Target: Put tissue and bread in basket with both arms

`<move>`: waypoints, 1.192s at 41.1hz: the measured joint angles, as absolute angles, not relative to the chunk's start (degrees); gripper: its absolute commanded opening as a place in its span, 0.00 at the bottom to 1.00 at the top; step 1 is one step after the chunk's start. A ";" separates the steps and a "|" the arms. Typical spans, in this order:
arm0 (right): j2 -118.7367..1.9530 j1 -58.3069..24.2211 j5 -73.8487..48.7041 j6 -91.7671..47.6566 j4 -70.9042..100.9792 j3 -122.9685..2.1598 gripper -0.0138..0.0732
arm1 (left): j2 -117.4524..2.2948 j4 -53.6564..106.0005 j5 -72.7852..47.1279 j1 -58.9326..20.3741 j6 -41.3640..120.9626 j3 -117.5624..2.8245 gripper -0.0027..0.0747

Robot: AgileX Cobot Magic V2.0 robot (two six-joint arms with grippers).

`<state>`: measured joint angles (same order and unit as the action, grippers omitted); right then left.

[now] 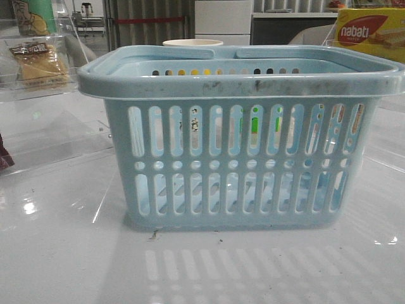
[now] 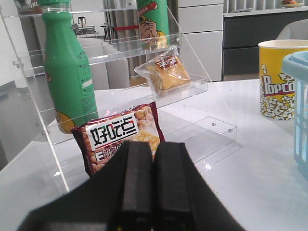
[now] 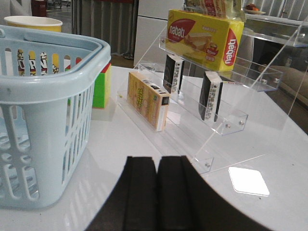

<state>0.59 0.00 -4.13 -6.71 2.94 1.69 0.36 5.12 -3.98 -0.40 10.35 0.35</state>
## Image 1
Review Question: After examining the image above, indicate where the packaged bread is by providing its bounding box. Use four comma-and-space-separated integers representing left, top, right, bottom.
9, 42, 70, 89

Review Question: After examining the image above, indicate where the yellow nabati wafer box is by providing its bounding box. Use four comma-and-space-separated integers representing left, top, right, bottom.
332, 8, 404, 63

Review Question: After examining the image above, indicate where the clear acrylic display shelf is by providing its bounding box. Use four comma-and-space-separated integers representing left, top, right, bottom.
1, 35, 113, 180

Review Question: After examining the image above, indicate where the white paper cup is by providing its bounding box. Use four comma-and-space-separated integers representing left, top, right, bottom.
163, 39, 223, 47

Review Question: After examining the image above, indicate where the white cabinet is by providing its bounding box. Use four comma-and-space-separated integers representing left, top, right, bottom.
194, 1, 253, 46

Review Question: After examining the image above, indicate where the dark red snack packet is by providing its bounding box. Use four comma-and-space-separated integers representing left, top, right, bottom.
0, 136, 15, 171

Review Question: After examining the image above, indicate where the light blue plastic basket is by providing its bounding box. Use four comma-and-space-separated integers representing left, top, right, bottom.
77, 45, 404, 229

